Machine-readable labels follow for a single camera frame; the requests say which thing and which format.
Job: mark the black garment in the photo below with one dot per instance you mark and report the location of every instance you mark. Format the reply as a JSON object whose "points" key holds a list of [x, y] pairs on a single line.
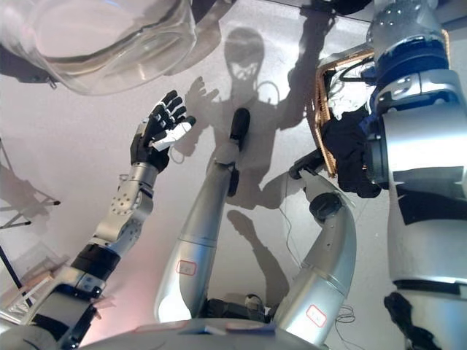
{"points": [[346, 153]]}

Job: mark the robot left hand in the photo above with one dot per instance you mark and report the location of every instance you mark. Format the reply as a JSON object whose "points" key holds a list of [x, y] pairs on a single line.
{"points": [[157, 135]]}

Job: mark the navy blue garment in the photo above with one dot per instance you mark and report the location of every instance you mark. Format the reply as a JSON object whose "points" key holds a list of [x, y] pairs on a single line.
{"points": [[367, 71]]}

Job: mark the white garment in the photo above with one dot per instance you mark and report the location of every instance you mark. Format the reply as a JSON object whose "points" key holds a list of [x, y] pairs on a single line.
{"points": [[346, 98]]}

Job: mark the grey front-load washing machine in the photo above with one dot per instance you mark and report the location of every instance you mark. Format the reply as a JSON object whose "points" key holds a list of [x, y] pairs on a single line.
{"points": [[339, 5]]}

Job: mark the silver robot right leg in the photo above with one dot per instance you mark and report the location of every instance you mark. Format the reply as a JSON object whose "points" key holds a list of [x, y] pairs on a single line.
{"points": [[321, 262]]}

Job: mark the black robot torso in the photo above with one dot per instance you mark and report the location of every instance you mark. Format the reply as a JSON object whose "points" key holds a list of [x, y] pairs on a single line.
{"points": [[219, 339]]}

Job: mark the round washing machine door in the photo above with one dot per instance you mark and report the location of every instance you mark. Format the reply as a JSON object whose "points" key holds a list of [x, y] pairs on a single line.
{"points": [[109, 36]]}

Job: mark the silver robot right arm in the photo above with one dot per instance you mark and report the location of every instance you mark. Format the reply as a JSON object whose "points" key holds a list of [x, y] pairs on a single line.
{"points": [[419, 146]]}

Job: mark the metal tripod stand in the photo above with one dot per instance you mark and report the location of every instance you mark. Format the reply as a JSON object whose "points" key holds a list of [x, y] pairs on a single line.
{"points": [[54, 201]]}

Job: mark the wicker laundry basket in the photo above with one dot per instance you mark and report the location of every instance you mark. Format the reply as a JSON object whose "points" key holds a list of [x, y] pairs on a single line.
{"points": [[323, 120]]}

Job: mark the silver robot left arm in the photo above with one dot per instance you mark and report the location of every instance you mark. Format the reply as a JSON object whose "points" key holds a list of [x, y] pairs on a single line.
{"points": [[124, 211]]}

